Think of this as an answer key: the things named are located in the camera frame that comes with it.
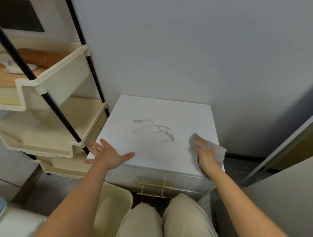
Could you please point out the cream tiered storage rack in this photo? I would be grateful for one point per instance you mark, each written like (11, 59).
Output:
(68, 70)

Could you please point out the brown cylindrical pouch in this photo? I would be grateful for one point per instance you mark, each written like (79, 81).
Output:
(44, 57)

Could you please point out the grey cloth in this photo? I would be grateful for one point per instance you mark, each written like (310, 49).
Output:
(220, 152)

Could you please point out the person's right hand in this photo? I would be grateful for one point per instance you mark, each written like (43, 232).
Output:
(207, 158)

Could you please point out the black wall panel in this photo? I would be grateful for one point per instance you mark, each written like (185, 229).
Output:
(19, 14)

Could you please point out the white storage box blue lid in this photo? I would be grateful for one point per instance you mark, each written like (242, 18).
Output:
(22, 222)

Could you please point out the person's left forearm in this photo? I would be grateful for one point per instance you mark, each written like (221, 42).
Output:
(73, 207)

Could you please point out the white bedside table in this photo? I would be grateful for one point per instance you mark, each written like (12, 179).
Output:
(176, 112)

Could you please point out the cream plastic waste bin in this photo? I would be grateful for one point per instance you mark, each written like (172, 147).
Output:
(115, 207)

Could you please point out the person's right forearm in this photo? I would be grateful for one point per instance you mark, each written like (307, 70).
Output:
(239, 207)

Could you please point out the crumpled white wrapper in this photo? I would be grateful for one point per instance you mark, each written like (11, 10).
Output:
(9, 66)

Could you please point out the person's left hand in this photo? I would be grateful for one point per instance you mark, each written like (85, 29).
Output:
(107, 157)

